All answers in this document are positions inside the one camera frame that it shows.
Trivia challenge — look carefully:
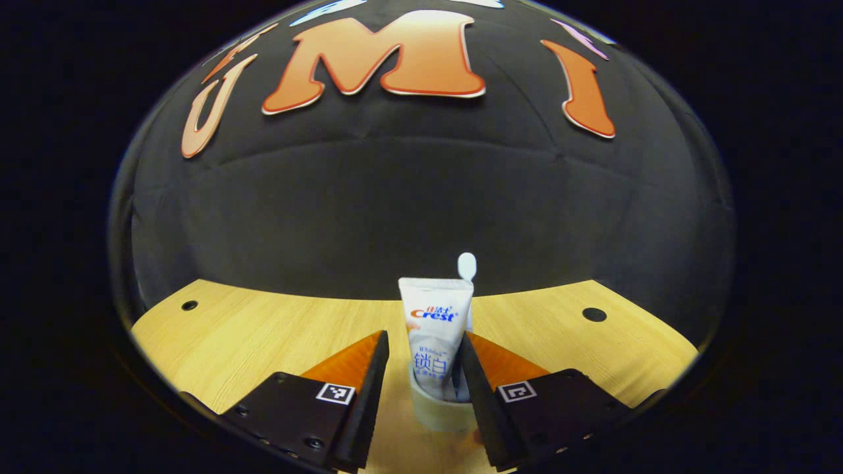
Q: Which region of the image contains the white toothpaste tube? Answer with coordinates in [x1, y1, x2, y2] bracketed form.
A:
[398, 276, 475, 401]

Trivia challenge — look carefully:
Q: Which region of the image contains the light blue cup wooden handle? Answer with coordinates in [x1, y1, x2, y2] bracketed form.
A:
[408, 359, 480, 433]

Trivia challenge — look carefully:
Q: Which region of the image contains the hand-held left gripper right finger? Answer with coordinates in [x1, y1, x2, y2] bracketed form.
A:
[459, 331, 633, 472]

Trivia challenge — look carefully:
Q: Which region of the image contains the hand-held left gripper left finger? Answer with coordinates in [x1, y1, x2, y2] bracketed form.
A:
[217, 330, 391, 473]

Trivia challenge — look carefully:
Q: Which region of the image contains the white toothbrush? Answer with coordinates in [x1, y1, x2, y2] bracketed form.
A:
[457, 252, 477, 333]

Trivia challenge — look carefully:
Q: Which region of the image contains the black backdrop cloth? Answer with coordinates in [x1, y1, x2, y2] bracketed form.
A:
[109, 0, 737, 356]

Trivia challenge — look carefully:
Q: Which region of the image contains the wooden desktop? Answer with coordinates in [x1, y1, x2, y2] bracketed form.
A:
[130, 278, 700, 474]

